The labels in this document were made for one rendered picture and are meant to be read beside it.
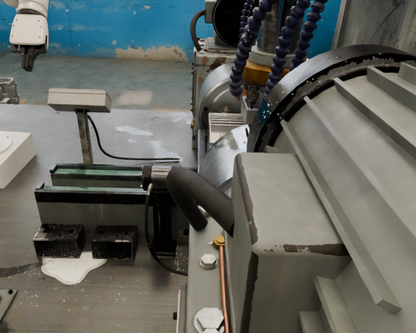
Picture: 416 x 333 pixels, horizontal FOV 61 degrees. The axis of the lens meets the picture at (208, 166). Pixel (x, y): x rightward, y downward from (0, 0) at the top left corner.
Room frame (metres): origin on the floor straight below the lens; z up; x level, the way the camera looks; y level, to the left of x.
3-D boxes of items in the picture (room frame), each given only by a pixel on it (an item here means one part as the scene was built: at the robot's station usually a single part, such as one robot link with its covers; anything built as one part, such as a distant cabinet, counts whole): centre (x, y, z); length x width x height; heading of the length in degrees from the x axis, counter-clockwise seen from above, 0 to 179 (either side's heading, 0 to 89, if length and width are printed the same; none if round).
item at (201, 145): (0.76, 0.02, 1.01); 0.26 x 0.04 x 0.03; 3
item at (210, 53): (1.39, -0.07, 0.99); 0.35 x 0.31 x 0.37; 3
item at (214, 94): (1.10, -0.08, 1.04); 0.37 x 0.25 x 0.25; 3
